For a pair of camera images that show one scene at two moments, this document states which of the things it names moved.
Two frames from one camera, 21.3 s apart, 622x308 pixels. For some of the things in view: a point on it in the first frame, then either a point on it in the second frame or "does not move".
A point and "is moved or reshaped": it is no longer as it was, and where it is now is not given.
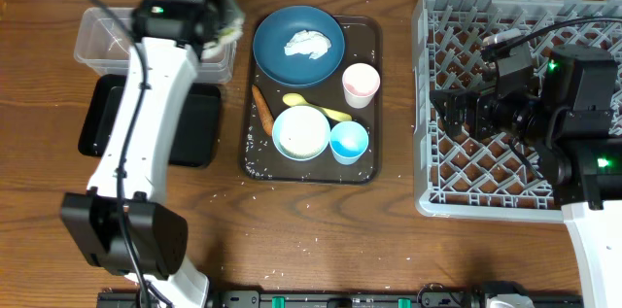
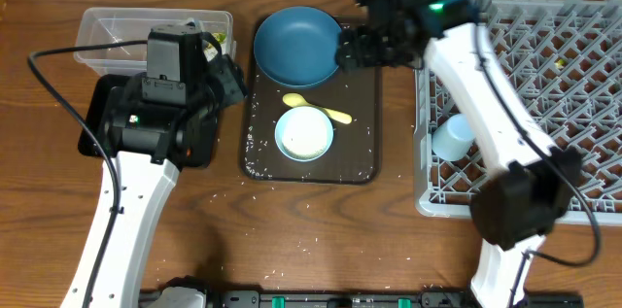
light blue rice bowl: (300, 133) does not move
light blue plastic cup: (348, 142) → (452, 138)
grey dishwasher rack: (465, 178) does not move
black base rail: (344, 298) does not move
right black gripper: (466, 114) → (357, 53)
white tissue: (314, 43) is moved or reshaped
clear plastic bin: (103, 48) does not move
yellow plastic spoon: (294, 99) does not move
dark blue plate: (298, 46) does not move
